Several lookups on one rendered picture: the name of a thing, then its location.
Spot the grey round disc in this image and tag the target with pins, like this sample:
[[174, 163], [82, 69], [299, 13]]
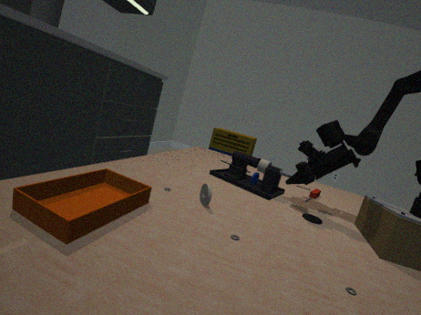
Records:
[[205, 194]]

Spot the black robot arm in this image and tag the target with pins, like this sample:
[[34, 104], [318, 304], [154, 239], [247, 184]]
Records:
[[365, 143]]

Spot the red-handled screwdriver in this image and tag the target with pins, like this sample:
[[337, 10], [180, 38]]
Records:
[[314, 194]]

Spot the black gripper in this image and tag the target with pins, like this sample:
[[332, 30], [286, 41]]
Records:
[[307, 172]]

